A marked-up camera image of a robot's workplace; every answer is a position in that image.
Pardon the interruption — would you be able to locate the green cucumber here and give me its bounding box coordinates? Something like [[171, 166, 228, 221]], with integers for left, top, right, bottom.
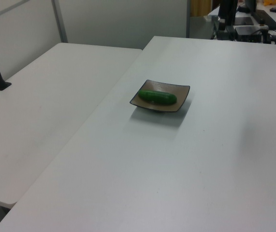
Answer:
[[138, 89, 178, 106]]

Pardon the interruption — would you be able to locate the square brown ceramic plate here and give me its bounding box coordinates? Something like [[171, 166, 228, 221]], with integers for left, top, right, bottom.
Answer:
[[129, 79, 191, 114]]

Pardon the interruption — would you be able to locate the brown wooden panel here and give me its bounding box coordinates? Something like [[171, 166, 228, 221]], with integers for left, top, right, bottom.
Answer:
[[190, 0, 212, 17]]

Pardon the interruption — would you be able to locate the black equipment stand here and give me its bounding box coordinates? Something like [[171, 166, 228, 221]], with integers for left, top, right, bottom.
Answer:
[[218, 0, 238, 32]]

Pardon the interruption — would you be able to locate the silver electronics box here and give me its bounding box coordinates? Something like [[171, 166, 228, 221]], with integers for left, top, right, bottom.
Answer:
[[234, 25, 262, 42]]

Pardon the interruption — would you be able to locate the grey partition end post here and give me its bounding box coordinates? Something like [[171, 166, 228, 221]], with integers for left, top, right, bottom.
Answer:
[[185, 0, 191, 38]]

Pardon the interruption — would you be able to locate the grey aluminium partition post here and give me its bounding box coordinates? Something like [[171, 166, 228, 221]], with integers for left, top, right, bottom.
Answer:
[[52, 0, 68, 44]]

